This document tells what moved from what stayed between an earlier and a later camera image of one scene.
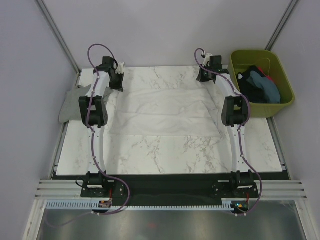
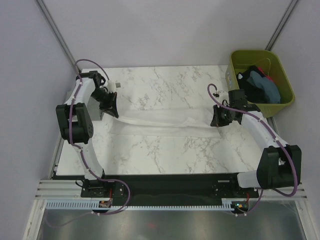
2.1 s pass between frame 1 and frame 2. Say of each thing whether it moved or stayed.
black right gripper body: moved
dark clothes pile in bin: stayed
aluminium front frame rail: stayed
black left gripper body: moved
